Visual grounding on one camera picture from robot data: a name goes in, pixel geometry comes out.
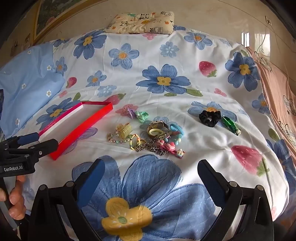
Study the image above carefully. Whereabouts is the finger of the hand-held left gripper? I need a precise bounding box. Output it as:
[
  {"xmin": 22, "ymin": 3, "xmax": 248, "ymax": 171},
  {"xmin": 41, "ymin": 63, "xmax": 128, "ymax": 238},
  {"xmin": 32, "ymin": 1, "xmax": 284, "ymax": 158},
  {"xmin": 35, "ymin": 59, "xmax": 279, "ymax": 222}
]
[
  {"xmin": 5, "ymin": 138, "xmax": 59, "ymax": 164},
  {"xmin": 0, "ymin": 132, "xmax": 40, "ymax": 150}
]

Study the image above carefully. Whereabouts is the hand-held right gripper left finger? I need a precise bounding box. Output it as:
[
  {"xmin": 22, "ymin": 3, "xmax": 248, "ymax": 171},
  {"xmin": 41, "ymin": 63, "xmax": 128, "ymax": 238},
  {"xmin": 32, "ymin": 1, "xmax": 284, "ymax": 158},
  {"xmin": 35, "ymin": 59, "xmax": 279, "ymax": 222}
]
[{"xmin": 28, "ymin": 159, "xmax": 105, "ymax": 241}]

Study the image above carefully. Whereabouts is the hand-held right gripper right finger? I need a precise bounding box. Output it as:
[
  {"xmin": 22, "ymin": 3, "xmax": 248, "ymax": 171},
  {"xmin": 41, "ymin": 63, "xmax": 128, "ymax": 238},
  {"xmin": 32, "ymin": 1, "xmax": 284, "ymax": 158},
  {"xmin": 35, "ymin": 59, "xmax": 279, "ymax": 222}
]
[{"xmin": 197, "ymin": 159, "xmax": 275, "ymax": 241}]

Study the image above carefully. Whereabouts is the red shallow box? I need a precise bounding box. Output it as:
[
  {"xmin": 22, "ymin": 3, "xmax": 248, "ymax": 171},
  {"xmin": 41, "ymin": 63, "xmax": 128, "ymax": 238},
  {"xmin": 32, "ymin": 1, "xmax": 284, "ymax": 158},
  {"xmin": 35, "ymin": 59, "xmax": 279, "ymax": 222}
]
[{"xmin": 38, "ymin": 101, "xmax": 114, "ymax": 161}]

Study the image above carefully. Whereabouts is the clear beaded bracelet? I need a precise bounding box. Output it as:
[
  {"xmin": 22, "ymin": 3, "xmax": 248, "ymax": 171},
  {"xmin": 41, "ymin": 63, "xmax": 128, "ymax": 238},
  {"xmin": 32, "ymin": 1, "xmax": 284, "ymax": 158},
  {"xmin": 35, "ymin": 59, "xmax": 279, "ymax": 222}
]
[{"xmin": 107, "ymin": 131, "xmax": 132, "ymax": 144}]

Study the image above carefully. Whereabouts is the orange yellow bracelet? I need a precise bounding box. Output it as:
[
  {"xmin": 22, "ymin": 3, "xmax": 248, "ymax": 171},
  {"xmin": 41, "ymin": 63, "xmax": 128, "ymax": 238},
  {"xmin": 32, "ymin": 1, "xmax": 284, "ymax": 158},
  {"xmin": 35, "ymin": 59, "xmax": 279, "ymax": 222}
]
[{"xmin": 129, "ymin": 134, "xmax": 142, "ymax": 151}]

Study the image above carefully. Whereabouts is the yellow hair claw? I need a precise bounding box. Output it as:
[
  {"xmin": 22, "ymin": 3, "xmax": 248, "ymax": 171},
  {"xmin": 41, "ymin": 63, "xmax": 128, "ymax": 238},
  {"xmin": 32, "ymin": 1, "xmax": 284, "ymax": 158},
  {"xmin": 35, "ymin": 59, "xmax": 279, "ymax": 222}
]
[{"xmin": 116, "ymin": 123, "xmax": 133, "ymax": 137}]

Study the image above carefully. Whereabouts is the person's left hand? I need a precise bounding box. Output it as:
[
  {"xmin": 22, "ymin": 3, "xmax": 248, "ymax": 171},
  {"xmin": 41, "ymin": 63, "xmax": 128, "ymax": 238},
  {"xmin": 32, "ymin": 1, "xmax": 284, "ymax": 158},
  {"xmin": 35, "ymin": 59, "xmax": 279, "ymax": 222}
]
[{"xmin": 0, "ymin": 175, "xmax": 27, "ymax": 220}]

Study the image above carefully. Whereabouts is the pink cartoon hair clip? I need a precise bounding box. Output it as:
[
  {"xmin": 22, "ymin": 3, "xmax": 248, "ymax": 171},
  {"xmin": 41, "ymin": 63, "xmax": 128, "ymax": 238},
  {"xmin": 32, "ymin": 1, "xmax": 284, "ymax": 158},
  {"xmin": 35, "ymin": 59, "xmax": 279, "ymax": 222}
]
[{"xmin": 165, "ymin": 141, "xmax": 186, "ymax": 161}]

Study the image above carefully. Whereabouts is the light blue flower-print pillow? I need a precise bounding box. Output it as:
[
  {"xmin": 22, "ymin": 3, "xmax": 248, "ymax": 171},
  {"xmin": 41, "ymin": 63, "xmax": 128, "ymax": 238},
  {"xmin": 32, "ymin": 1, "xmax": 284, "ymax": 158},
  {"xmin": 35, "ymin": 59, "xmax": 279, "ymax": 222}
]
[{"xmin": 0, "ymin": 43, "xmax": 66, "ymax": 139}]

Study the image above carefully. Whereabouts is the green hair clip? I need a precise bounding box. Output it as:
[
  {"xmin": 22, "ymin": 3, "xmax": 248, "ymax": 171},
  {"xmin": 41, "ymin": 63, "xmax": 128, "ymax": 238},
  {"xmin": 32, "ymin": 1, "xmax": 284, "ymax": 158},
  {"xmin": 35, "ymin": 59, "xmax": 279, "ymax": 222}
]
[
  {"xmin": 221, "ymin": 116, "xmax": 242, "ymax": 136},
  {"xmin": 134, "ymin": 111, "xmax": 149, "ymax": 123}
]

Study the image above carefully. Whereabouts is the purple hair clip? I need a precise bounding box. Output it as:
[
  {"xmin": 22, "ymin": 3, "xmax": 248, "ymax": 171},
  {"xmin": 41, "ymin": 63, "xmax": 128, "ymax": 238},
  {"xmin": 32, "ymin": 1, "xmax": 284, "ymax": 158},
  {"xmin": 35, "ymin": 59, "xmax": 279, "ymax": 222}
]
[{"xmin": 124, "ymin": 105, "xmax": 137, "ymax": 117}]

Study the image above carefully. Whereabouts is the white floral bedsheet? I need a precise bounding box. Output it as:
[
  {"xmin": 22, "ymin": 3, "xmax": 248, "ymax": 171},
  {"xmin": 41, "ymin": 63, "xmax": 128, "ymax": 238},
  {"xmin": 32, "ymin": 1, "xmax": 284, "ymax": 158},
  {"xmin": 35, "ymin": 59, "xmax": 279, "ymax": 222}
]
[{"xmin": 0, "ymin": 29, "xmax": 292, "ymax": 241}]

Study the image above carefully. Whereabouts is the pink printed cloth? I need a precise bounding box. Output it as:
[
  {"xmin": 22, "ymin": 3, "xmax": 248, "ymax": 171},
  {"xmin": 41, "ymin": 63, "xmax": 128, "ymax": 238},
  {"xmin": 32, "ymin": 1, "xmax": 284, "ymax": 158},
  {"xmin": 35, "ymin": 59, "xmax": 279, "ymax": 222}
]
[{"xmin": 246, "ymin": 45, "xmax": 296, "ymax": 163}]

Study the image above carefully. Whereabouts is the cream animal-print pillow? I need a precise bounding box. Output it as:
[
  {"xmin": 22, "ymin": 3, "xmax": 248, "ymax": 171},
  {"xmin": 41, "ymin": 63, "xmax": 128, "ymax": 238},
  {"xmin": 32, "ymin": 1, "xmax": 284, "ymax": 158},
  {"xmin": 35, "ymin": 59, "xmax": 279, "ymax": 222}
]
[{"xmin": 104, "ymin": 11, "xmax": 175, "ymax": 35}]

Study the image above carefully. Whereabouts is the blue flower bead hair tie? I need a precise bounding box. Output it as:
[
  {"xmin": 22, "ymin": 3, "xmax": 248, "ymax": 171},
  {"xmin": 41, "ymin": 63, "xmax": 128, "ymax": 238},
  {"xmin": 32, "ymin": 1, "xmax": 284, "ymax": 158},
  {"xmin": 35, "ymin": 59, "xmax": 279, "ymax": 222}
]
[{"xmin": 172, "ymin": 131, "xmax": 184, "ymax": 145}]

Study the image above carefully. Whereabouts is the gold framed wall picture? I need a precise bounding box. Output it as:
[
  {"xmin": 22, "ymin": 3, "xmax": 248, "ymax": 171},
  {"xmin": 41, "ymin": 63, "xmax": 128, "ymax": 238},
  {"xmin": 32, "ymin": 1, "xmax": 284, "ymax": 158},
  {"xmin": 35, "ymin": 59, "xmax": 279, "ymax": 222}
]
[{"xmin": 32, "ymin": 0, "xmax": 97, "ymax": 42}]

